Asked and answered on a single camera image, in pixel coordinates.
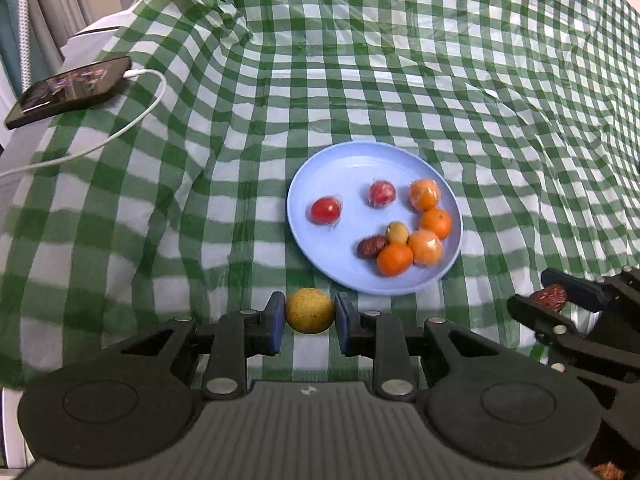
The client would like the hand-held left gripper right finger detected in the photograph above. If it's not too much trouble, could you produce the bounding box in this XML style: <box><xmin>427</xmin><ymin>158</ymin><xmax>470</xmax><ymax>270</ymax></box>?
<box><xmin>334</xmin><ymin>292</ymin><xmax>506</xmax><ymax>401</ymax></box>

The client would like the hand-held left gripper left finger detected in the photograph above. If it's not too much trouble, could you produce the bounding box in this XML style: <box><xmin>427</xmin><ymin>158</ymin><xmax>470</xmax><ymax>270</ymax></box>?
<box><xmin>120</xmin><ymin>291</ymin><xmax>287</xmax><ymax>401</ymax></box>

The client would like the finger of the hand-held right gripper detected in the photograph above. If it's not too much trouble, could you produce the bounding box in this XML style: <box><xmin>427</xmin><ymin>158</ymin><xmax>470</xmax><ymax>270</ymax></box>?
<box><xmin>541</xmin><ymin>268</ymin><xmax>640</xmax><ymax>312</ymax></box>
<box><xmin>507</xmin><ymin>294</ymin><xmax>640</xmax><ymax>386</ymax></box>

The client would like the red date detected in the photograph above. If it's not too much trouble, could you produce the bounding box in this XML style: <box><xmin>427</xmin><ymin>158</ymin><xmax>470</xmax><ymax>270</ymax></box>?
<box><xmin>530</xmin><ymin>284</ymin><xmax>569</xmax><ymax>313</ymax></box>
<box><xmin>356</xmin><ymin>236</ymin><xmax>389</xmax><ymax>260</ymax></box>

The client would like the large yellow-green round fruit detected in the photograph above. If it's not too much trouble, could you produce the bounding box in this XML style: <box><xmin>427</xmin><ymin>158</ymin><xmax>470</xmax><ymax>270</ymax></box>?
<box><xmin>285</xmin><ymin>287</ymin><xmax>335</xmax><ymax>334</ymax></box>

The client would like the small orange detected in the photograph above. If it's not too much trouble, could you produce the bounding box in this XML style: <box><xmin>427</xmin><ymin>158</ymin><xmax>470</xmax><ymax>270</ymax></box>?
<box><xmin>376</xmin><ymin>242</ymin><xmax>415</xmax><ymax>278</ymax></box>
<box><xmin>419</xmin><ymin>208</ymin><xmax>453</xmax><ymax>241</ymax></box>

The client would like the plastic-wrapped orange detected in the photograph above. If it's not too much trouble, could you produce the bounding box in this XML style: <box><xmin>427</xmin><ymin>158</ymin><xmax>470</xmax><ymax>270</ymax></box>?
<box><xmin>407</xmin><ymin>229</ymin><xmax>445</xmax><ymax>267</ymax></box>
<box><xmin>409</xmin><ymin>178</ymin><xmax>442</xmax><ymax>212</ymax></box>

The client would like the plastic-wrapped red tomato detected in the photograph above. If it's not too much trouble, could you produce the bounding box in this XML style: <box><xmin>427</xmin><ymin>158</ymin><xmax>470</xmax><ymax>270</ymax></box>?
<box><xmin>308</xmin><ymin>196</ymin><xmax>343</xmax><ymax>227</ymax></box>

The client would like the plastic-wrapped pink-red fruit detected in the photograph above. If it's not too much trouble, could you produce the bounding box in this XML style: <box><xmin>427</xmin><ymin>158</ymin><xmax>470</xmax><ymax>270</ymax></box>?
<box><xmin>368</xmin><ymin>179</ymin><xmax>397</xmax><ymax>208</ymax></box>

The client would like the light blue plate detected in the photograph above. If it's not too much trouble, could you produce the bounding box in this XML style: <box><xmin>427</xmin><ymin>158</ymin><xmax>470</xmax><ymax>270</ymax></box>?
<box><xmin>286</xmin><ymin>141</ymin><xmax>463</xmax><ymax>295</ymax></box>

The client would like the black smartphone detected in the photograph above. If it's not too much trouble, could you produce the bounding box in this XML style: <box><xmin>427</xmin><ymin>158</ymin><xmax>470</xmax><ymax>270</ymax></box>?
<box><xmin>4</xmin><ymin>56</ymin><xmax>132</xmax><ymax>131</ymax></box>

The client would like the white bedsheet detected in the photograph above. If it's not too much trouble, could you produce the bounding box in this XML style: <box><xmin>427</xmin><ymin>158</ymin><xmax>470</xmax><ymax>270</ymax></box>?
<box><xmin>59</xmin><ymin>0</ymin><xmax>151</xmax><ymax>63</ymax></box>

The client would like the grey curtain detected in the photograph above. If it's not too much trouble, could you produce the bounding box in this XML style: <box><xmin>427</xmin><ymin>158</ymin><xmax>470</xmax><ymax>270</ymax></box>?
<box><xmin>0</xmin><ymin>0</ymin><xmax>138</xmax><ymax>106</ymax></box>

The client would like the white charging cable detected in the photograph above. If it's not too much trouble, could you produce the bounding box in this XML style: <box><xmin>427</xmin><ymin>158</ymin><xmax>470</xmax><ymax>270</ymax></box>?
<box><xmin>0</xmin><ymin>67</ymin><xmax>167</xmax><ymax>178</ymax></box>

